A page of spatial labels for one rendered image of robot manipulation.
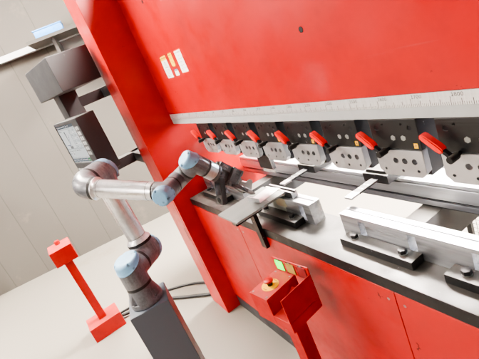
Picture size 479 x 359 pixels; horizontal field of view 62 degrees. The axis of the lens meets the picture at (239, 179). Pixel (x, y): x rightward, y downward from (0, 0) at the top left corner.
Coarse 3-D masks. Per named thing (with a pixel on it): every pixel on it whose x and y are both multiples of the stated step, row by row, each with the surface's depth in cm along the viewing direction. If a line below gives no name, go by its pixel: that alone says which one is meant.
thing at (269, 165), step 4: (264, 156) 175; (260, 160) 180; (264, 160) 177; (268, 160) 174; (272, 160) 174; (260, 164) 182; (264, 164) 178; (268, 164) 176; (272, 164) 174; (264, 168) 182; (268, 168) 177; (272, 168) 174; (276, 172) 175
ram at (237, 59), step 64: (128, 0) 206; (192, 0) 154; (256, 0) 123; (320, 0) 102; (384, 0) 88; (448, 0) 77; (192, 64) 181; (256, 64) 140; (320, 64) 114; (384, 64) 96; (448, 64) 83
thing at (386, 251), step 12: (348, 240) 140; (360, 240) 137; (372, 240) 134; (372, 252) 130; (384, 252) 126; (396, 252) 124; (408, 252) 121; (396, 264) 123; (408, 264) 118; (420, 264) 119
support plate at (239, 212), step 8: (256, 192) 186; (280, 192) 175; (272, 200) 171; (232, 208) 180; (240, 208) 176; (248, 208) 173; (256, 208) 170; (224, 216) 175; (232, 216) 172; (240, 216) 169; (248, 216) 166
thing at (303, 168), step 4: (300, 164) 191; (304, 164) 189; (308, 164) 186; (324, 164) 186; (328, 164) 187; (300, 168) 192; (304, 168) 189; (308, 168) 186; (312, 168) 183; (316, 168) 184; (320, 168) 185; (300, 172) 186; (304, 172) 186; (312, 172) 185; (292, 176) 185; (296, 176) 184; (284, 180) 185; (288, 180) 183; (292, 180) 183; (280, 184) 184; (284, 184) 181
